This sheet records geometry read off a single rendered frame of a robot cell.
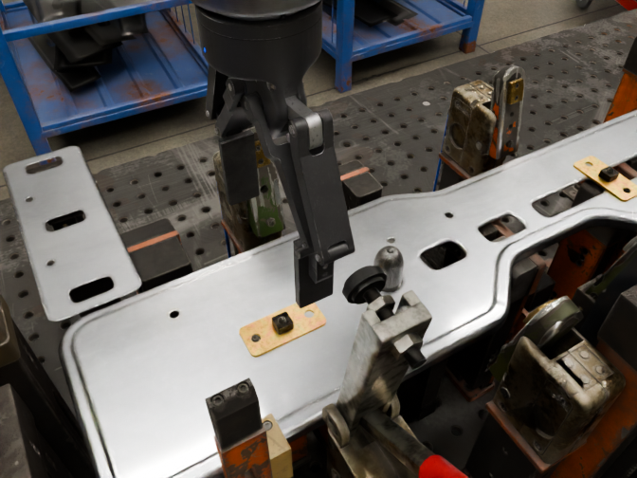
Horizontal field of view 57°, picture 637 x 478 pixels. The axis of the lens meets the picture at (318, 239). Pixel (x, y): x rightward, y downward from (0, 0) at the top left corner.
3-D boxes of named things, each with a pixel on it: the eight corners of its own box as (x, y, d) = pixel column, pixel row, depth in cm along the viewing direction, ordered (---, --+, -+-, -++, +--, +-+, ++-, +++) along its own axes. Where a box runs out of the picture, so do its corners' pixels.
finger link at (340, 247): (326, 218, 40) (350, 246, 38) (325, 266, 43) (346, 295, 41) (307, 226, 39) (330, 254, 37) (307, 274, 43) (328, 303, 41)
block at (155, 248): (208, 335, 94) (177, 207, 74) (235, 388, 87) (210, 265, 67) (150, 359, 91) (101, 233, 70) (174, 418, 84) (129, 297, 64)
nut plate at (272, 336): (310, 298, 61) (310, 290, 60) (328, 323, 59) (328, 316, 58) (237, 330, 58) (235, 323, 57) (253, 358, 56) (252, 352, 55)
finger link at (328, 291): (330, 226, 41) (336, 231, 41) (328, 287, 46) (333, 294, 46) (292, 240, 40) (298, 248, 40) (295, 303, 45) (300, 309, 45)
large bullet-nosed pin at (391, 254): (389, 274, 65) (394, 233, 61) (405, 293, 64) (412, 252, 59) (365, 284, 64) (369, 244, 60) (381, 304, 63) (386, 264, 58)
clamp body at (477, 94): (445, 233, 110) (482, 66, 85) (488, 276, 103) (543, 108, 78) (406, 250, 107) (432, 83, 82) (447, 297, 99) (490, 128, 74)
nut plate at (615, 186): (571, 165, 76) (573, 157, 76) (591, 156, 78) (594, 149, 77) (623, 203, 71) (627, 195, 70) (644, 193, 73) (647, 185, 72)
